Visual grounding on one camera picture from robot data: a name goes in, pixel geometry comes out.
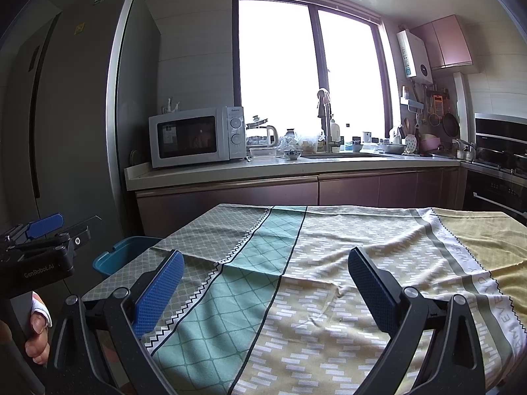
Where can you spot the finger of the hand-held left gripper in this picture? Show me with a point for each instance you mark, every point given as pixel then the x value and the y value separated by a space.
pixel 76 236
pixel 45 224

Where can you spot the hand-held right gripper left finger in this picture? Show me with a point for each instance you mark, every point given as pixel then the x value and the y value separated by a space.
pixel 158 292

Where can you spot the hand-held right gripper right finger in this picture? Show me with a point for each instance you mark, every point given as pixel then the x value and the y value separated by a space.
pixel 372 292

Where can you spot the teal plastic bin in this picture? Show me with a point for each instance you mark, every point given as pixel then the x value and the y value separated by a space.
pixel 107 263

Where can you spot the person's left hand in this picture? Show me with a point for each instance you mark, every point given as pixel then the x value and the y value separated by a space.
pixel 39 325

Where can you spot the patterned green yellow tablecloth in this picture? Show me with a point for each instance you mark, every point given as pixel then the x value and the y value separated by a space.
pixel 329 255

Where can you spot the round grey plate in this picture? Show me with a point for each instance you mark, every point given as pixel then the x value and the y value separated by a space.
pixel 135 157

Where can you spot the grey refrigerator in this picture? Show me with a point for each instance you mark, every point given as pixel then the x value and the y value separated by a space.
pixel 82 131

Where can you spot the brown kitchen counter cabinet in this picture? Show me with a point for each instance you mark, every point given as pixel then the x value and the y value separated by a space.
pixel 247 197

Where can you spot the white bowl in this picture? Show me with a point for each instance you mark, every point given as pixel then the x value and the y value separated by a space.
pixel 394 148

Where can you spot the white microwave oven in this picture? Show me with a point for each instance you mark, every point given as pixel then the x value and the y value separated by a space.
pixel 185 138

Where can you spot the blue patterned bowl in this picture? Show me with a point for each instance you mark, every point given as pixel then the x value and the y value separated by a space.
pixel 293 155

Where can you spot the pink basin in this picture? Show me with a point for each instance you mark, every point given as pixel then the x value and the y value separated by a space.
pixel 431 144

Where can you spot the white hooks on microwave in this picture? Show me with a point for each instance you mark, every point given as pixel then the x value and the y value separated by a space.
pixel 171 108

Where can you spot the white soap bottle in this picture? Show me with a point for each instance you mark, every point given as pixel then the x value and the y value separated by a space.
pixel 334 131

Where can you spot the steel pot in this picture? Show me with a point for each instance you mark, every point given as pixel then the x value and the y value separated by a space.
pixel 464 151

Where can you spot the clear plastic container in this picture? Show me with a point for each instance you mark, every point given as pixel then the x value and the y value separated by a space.
pixel 262 152

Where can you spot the steel kitchen faucet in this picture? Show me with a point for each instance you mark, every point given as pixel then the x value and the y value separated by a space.
pixel 326 123

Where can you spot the hanging frying pan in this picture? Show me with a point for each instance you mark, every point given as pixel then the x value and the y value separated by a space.
pixel 450 124

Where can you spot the glass electric kettle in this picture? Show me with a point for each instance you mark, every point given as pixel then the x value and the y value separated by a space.
pixel 263 135

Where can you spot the hanging utensil rack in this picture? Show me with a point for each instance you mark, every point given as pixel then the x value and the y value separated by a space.
pixel 413 105

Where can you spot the black built-in stove oven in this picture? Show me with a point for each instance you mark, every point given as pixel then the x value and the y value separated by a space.
pixel 494 131

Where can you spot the white water heater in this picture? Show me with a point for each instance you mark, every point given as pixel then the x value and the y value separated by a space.
pixel 413 57

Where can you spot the kitchen window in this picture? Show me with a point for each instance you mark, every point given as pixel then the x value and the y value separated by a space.
pixel 276 70

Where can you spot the pink wall cabinet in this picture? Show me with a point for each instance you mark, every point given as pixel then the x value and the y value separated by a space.
pixel 448 41

